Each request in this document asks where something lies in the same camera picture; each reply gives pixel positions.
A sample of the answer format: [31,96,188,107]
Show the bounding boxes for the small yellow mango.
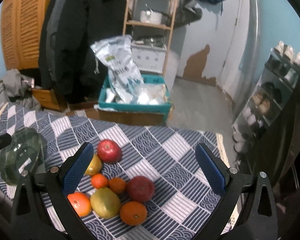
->
[85,154,102,176]

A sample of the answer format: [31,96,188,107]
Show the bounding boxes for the brown cardboard box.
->
[87,109,167,126]

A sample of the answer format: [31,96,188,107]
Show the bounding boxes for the clear plastic bag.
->
[131,83,168,105]

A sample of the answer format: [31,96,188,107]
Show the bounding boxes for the green glass fruit bowl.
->
[0,128,46,186]

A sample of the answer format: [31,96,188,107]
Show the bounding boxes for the white cooking pot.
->
[140,10,162,24]

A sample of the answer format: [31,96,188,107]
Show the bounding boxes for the shoe rack with shoes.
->
[232,41,300,154]

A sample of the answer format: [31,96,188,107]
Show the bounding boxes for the small orange tangerine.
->
[90,173,109,189]

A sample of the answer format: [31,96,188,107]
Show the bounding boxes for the wooden louvered cabinet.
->
[0,0,73,71]

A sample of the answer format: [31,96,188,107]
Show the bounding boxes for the white patterned storage box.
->
[131,44,166,74]

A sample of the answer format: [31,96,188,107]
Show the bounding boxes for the dark red apple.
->
[126,176,155,203]

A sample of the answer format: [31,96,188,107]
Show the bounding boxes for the large green mango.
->
[90,187,121,219]

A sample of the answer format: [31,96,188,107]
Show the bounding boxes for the teal cardboard box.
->
[98,74,172,116]

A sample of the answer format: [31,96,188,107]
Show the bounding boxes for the grey clothes pile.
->
[0,69,42,111]

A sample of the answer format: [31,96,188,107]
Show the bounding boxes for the black hanging coat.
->
[38,0,126,104]

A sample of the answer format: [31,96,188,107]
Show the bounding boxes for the white printed plastic bag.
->
[90,35,143,104]

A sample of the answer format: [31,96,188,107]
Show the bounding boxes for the large orange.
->
[120,201,147,226]

